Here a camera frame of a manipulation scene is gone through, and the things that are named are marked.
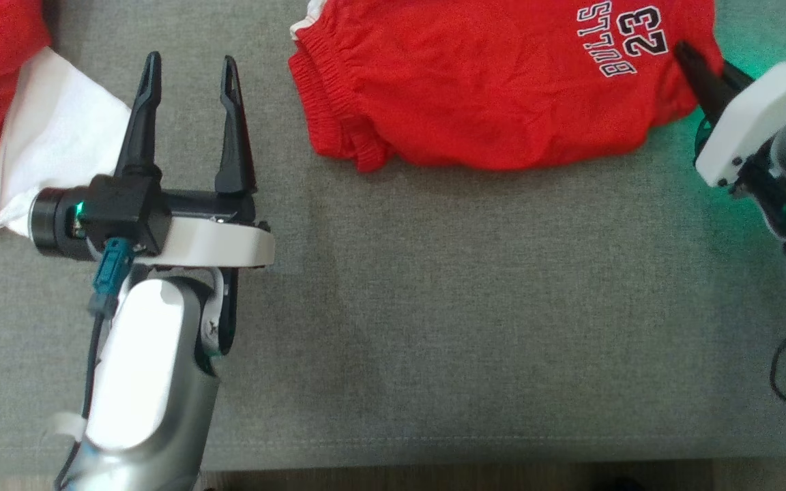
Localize teal plug camera cable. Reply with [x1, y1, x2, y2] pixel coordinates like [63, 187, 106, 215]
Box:
[79, 237, 136, 437]

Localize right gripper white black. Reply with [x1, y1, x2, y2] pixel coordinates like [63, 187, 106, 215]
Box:
[674, 41, 786, 253]

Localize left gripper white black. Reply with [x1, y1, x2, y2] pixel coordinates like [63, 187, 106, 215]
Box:
[30, 51, 276, 357]

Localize large grey sofa chaise cushion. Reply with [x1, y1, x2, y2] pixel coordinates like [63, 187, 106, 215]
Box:
[0, 0, 786, 471]

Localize red white Bulls shorts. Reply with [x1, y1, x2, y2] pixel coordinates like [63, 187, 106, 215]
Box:
[0, 0, 725, 248]

